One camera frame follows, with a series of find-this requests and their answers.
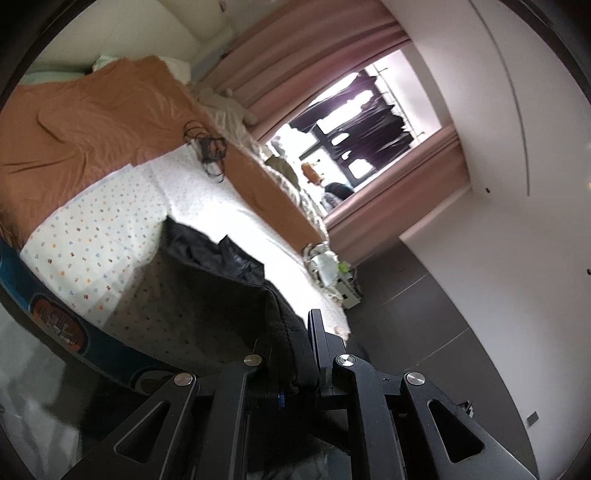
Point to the small white nightstand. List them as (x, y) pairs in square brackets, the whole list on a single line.
[(348, 295)]

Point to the pile of pale clothes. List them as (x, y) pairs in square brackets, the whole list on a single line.
[(323, 267)]

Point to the white dotted bed sheet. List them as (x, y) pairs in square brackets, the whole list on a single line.
[(92, 240)]

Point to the long dark hanging garment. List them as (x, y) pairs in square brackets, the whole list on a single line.
[(307, 124)]

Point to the row of dark hanging clothes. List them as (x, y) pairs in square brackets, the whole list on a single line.
[(378, 129)]

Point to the window with dark frame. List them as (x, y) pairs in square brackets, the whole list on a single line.
[(332, 147)]

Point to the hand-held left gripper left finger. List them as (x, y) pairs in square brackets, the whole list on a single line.
[(240, 383)]

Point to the beige crumpled quilt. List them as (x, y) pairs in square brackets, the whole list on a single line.
[(286, 175)]

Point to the orange blanket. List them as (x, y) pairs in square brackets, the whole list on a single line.
[(92, 115)]

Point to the pink curtain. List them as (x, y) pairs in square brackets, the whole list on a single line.
[(300, 64), (406, 194)]

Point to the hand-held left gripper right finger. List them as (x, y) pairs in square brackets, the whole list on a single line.
[(323, 350)]

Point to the green item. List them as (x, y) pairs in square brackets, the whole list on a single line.
[(344, 266)]

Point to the orange plush toy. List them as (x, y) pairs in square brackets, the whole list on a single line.
[(310, 171)]

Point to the black button jacket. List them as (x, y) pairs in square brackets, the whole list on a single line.
[(231, 263)]

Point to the dark round cushion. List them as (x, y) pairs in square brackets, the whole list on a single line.
[(337, 190)]

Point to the white pillow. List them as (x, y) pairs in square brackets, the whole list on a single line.
[(178, 69)]

